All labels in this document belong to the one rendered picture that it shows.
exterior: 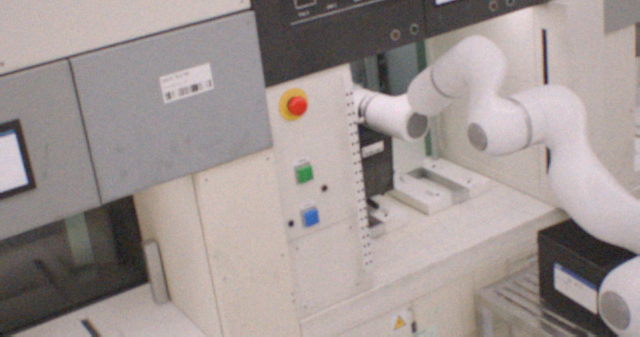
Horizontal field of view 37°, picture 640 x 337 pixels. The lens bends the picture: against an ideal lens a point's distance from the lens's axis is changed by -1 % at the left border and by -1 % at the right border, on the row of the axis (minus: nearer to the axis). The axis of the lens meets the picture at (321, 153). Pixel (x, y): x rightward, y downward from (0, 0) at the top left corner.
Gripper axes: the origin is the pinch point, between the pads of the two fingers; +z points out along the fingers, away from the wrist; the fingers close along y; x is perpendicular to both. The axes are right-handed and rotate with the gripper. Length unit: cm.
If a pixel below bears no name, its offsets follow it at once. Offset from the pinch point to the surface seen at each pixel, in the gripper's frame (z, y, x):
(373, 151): -9.0, 4.0, -13.5
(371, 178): -8.2, 3.1, -20.7
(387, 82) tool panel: 51, 57, -23
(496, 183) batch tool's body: -13, 41, -34
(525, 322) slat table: -53, 9, -46
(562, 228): -49, 26, -30
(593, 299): -67, 15, -37
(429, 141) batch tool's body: 15, 42, -30
